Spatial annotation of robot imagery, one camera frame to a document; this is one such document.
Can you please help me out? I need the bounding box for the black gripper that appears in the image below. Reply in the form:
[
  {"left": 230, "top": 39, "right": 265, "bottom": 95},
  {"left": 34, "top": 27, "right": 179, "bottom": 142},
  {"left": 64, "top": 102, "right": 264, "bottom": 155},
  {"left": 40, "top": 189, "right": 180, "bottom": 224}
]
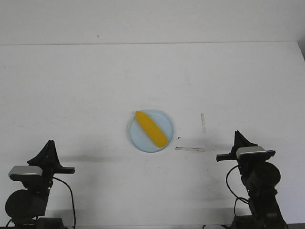
[
  {"left": 27, "top": 140, "right": 75, "bottom": 191},
  {"left": 216, "top": 130, "right": 275, "bottom": 165}
]

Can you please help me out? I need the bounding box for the yellow corn cob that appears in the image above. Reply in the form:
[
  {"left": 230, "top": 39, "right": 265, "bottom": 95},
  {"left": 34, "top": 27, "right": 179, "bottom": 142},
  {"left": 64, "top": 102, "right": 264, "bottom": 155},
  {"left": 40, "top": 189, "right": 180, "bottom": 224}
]
[{"left": 135, "top": 111, "right": 168, "bottom": 148}]

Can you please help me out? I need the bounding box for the light blue round plate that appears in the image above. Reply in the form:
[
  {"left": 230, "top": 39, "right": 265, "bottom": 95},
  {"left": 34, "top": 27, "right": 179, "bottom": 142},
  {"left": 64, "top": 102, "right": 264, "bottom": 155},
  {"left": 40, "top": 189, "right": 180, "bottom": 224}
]
[{"left": 127, "top": 109, "right": 174, "bottom": 153}]

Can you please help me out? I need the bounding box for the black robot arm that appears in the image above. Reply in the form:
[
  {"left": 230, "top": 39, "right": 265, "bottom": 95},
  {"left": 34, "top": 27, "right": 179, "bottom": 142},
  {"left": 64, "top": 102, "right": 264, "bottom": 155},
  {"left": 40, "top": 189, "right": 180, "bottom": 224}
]
[
  {"left": 59, "top": 131, "right": 282, "bottom": 226},
  {"left": 5, "top": 140, "right": 76, "bottom": 229}
]

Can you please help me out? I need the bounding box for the clear tape strip vertical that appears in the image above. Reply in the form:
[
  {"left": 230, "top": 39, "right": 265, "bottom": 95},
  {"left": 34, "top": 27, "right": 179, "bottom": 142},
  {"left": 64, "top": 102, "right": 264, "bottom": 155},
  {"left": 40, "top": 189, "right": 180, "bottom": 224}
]
[{"left": 201, "top": 114, "right": 206, "bottom": 133}]

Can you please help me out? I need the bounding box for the clear tape strip horizontal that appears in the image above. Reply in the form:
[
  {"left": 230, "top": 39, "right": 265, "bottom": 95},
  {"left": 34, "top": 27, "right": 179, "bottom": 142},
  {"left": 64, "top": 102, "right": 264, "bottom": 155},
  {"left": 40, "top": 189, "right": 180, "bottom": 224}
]
[{"left": 175, "top": 147, "right": 205, "bottom": 152}]

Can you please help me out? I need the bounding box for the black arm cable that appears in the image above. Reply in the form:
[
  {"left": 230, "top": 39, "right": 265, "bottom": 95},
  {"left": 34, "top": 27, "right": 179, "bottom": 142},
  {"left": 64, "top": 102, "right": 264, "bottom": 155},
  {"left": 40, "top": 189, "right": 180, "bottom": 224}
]
[
  {"left": 225, "top": 165, "right": 250, "bottom": 217},
  {"left": 52, "top": 177, "right": 76, "bottom": 227}
]

